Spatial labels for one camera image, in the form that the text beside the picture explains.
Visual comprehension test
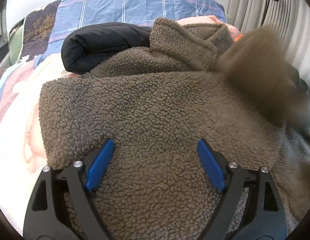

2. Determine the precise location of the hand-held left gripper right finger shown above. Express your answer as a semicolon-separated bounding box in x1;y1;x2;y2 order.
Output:
197;139;288;240

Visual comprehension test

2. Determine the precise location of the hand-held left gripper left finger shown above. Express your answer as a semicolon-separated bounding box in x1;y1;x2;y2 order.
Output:
22;138;115;240

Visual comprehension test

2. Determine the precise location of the brown fleece jacket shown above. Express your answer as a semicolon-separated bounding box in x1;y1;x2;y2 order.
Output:
39;17;310;240

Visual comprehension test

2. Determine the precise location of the beige pleated curtain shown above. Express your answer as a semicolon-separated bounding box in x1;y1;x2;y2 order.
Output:
227;0;310;90

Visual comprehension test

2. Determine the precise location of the pink garment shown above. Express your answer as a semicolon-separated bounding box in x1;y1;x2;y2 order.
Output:
176;15;240;39

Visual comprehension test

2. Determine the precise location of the cream fleece cloth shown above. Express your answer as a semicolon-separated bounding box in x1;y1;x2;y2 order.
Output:
12;54;78;93

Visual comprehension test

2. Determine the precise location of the black puffer jacket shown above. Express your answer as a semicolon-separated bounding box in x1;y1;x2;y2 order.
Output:
61;22;153;75

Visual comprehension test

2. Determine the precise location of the dark printed pillow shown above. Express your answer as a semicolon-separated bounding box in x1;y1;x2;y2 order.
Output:
21;4;62;60

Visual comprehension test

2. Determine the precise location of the green pillow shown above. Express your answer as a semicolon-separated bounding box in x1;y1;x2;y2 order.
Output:
9;26;25;64

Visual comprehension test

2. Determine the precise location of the blue plaid quilt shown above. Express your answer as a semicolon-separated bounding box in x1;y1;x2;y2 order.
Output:
34;0;227;68

